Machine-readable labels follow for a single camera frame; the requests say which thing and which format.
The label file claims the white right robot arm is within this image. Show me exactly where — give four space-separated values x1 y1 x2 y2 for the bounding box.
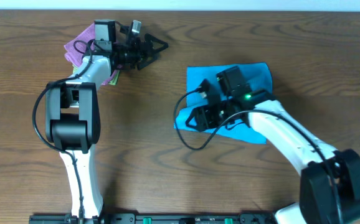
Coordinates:
185 66 360 223

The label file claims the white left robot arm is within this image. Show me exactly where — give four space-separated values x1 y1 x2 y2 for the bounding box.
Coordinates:
44 20 169 223

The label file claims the green folded cloth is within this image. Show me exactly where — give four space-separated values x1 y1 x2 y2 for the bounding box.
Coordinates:
66 63 120 88

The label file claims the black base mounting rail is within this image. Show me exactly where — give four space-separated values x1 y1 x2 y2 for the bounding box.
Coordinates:
29 213 277 224

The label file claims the purple folded cloth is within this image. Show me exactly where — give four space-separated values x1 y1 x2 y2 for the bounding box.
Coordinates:
64 24 120 85

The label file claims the blue microfiber cloth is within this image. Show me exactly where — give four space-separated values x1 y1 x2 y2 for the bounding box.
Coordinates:
174 63 274 144

